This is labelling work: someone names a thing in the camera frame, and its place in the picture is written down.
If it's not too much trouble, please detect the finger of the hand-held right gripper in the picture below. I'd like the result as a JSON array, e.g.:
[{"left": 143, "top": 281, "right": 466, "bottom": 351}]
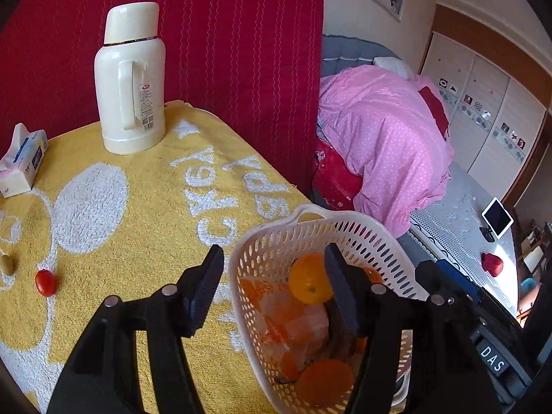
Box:
[
  {"left": 436, "top": 259, "right": 480, "bottom": 307},
  {"left": 415, "top": 260, "right": 440, "bottom": 297}
]

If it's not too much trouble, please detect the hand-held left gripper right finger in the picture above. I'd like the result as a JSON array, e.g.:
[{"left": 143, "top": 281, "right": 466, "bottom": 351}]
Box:
[{"left": 324, "top": 243, "right": 503, "bottom": 414}]

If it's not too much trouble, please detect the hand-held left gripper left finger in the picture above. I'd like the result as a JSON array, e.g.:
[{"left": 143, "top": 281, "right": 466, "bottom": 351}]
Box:
[{"left": 47, "top": 245, "right": 225, "bottom": 414}]

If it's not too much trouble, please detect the orange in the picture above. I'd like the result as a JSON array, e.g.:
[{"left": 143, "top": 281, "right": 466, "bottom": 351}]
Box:
[
  {"left": 297, "top": 359, "right": 355, "bottom": 408},
  {"left": 362, "top": 266, "right": 384, "bottom": 287},
  {"left": 288, "top": 254, "right": 335, "bottom": 304}
]

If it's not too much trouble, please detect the white plastic basket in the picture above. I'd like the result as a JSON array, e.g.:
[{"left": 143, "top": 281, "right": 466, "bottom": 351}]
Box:
[{"left": 228, "top": 204, "right": 417, "bottom": 414}]

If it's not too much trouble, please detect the red yarn ball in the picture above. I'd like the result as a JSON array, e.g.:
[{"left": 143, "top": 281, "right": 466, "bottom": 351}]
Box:
[{"left": 482, "top": 252, "right": 504, "bottom": 277}]

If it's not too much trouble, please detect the grey bed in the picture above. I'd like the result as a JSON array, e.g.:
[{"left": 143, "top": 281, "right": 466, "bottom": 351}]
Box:
[{"left": 397, "top": 161, "right": 520, "bottom": 317}]

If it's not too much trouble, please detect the orange snack packet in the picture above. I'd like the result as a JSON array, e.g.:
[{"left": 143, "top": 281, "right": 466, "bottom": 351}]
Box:
[{"left": 239, "top": 278, "right": 331, "bottom": 382}]

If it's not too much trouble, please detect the white tablet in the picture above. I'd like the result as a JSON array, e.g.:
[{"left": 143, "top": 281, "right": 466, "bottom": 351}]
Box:
[{"left": 482, "top": 197, "right": 515, "bottom": 239}]

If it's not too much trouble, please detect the yellow printed towel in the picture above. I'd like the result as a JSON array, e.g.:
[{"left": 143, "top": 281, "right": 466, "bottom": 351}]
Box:
[{"left": 0, "top": 101, "right": 328, "bottom": 414}]

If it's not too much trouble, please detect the red floral sheet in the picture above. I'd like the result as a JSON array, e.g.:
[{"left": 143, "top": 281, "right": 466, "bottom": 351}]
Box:
[{"left": 313, "top": 136, "right": 367, "bottom": 212}]

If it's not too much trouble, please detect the pink dotted duvet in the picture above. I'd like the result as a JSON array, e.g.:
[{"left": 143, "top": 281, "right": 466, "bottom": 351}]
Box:
[{"left": 318, "top": 65, "right": 455, "bottom": 239}]

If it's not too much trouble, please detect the red cherry tomato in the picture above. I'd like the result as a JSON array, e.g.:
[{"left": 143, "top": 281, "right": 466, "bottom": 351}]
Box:
[{"left": 34, "top": 269, "right": 58, "bottom": 297}]

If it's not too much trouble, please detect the red pillow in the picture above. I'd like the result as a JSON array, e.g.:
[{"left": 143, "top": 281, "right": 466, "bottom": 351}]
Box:
[{"left": 417, "top": 86, "right": 450, "bottom": 139}]

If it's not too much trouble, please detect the white wardrobe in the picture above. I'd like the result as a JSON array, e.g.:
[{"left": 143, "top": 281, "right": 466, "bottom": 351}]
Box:
[{"left": 418, "top": 2, "right": 552, "bottom": 208}]

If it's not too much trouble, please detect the white pillow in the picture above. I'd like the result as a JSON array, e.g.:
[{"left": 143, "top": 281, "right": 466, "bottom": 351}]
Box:
[{"left": 373, "top": 56, "right": 417, "bottom": 80}]

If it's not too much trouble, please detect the white thermos jug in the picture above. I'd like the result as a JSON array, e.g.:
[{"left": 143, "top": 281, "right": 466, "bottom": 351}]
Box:
[{"left": 94, "top": 2, "right": 167, "bottom": 155}]

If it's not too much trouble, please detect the tissue pack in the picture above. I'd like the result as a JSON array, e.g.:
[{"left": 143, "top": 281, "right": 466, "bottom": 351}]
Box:
[{"left": 0, "top": 123, "right": 49, "bottom": 199}]

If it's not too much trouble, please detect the grey headboard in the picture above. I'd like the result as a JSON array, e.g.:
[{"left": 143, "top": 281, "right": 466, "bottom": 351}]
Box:
[{"left": 321, "top": 34, "right": 400, "bottom": 78}]

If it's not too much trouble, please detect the red quilted mattress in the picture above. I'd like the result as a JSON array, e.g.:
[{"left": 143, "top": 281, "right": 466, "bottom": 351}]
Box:
[{"left": 0, "top": 0, "right": 325, "bottom": 190}]

